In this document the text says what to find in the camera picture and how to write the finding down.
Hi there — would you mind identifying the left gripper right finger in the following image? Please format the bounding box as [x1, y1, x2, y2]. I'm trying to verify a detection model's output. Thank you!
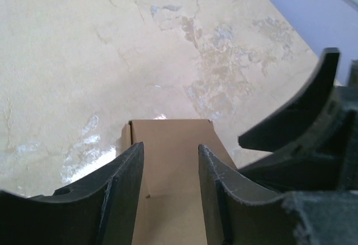
[199, 145, 357, 244]

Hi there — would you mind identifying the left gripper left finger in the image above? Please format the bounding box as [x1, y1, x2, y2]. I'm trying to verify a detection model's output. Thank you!
[1, 143, 144, 244]

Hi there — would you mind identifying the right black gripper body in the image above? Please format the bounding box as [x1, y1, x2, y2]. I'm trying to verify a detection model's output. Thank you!
[307, 59, 358, 192]

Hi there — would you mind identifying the brown cardboard box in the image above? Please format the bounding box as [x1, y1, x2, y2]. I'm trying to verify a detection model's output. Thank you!
[121, 119, 235, 245]

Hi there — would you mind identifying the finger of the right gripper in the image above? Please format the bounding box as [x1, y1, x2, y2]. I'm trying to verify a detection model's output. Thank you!
[238, 48, 340, 152]
[238, 145, 343, 192]

